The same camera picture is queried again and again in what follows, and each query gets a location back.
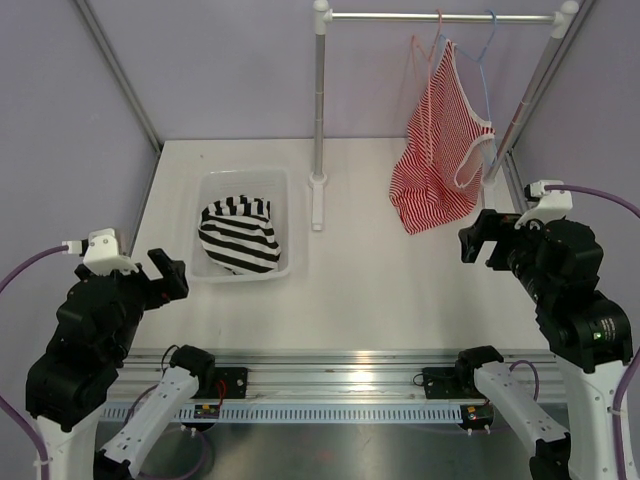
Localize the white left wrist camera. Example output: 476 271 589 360
61 228 139 276

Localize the white metal clothes rack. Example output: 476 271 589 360
309 1 586 232

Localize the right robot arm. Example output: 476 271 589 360
453 209 639 479

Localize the right aluminium frame post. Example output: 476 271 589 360
502 0 601 229

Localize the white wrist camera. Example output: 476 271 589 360
515 180 573 230
61 228 139 276

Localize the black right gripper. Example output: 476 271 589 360
459 207 555 303

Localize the white slotted cable duct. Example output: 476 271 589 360
99 404 466 424

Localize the pink wire hanger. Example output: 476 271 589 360
411 8 443 163

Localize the black white striped tank top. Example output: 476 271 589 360
197 195 282 275

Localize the blue wire hanger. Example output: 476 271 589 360
439 8 499 166

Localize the left aluminium frame post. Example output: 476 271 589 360
70 0 163 157

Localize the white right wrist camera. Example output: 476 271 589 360
515 180 573 230

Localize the aluminium frame post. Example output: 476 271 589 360
502 0 601 229
70 0 163 157

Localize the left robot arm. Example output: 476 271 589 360
26 248 216 479

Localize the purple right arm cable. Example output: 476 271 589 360
544 183 640 480

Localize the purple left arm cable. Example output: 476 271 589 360
0 244 69 480

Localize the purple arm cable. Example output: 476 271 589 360
0 244 69 480
544 183 640 480

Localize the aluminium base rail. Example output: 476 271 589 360
107 349 568 406

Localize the red white striped tank top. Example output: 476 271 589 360
389 40 495 235

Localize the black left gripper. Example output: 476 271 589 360
102 246 188 360

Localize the white plastic basket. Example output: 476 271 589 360
189 168 291 283

